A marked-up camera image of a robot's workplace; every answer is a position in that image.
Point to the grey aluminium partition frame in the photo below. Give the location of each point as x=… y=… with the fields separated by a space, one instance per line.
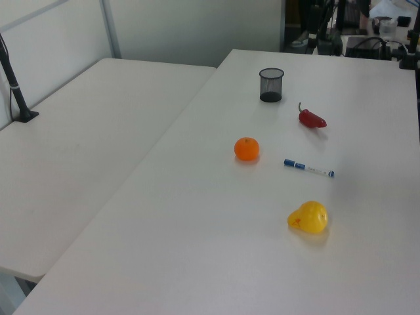
x=110 y=33

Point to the black mesh pen cup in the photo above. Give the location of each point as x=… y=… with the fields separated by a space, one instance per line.
x=271 y=85

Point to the black camera stand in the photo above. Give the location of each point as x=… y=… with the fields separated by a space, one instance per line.
x=410 y=60

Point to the black box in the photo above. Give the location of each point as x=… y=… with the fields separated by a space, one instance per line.
x=361 y=48

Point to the blue and white marker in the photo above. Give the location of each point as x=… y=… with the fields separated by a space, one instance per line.
x=308 y=168

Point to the red chili pepper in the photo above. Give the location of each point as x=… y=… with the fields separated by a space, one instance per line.
x=310 y=118

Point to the orange mandarin fruit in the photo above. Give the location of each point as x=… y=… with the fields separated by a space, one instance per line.
x=246 y=149

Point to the white plastic sheet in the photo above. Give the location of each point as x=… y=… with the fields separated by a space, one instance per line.
x=387 y=6

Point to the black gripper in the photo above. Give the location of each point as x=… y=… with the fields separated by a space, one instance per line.
x=315 y=19

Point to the black pole with base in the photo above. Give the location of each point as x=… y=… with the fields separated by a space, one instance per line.
x=16 y=92

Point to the dark green machine base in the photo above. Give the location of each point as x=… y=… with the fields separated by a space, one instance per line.
x=329 y=46

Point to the clear glass jar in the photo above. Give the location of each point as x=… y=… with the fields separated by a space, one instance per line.
x=387 y=28

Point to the grey sneaker shoe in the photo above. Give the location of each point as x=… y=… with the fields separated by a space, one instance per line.
x=300 y=39

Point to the grey table leg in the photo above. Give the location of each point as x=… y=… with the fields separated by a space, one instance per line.
x=10 y=295

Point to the yellow toy pear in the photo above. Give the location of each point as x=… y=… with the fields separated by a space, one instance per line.
x=310 y=218

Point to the small black case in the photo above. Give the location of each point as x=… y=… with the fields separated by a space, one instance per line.
x=404 y=21

